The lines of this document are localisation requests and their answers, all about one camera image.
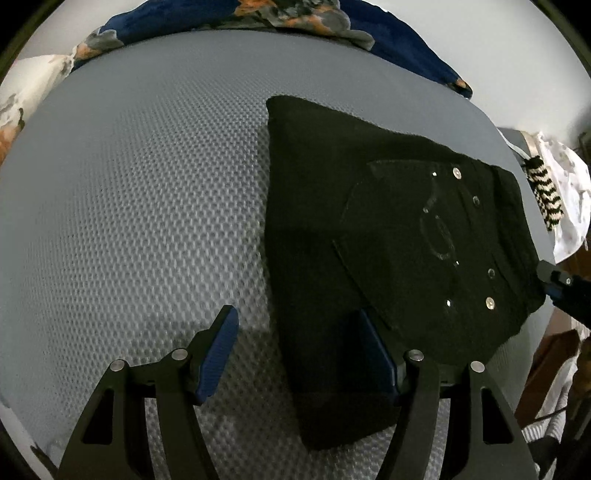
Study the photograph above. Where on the black and white striped knit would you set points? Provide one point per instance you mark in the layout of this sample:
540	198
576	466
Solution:
547	194

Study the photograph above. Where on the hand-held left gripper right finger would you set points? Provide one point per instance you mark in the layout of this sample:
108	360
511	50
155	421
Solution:
376	355

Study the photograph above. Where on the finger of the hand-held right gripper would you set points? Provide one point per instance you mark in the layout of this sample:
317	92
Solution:
554	274

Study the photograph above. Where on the brown cardboard box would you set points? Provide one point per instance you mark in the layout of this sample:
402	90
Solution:
549	369

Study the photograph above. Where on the white dotted cloth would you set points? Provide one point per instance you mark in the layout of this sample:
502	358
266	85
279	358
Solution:
572	184

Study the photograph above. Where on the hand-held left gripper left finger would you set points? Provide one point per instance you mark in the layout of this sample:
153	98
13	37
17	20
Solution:
219	355

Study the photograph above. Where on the dark blue floral blanket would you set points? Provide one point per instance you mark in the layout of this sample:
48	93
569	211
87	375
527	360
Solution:
406	46

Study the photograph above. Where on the grey mesh mat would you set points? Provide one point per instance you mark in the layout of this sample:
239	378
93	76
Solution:
138	207

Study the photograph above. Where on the white floral pillow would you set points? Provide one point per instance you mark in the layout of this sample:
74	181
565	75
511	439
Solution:
18	115

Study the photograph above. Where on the black pants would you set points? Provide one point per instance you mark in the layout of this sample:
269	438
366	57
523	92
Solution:
369	207

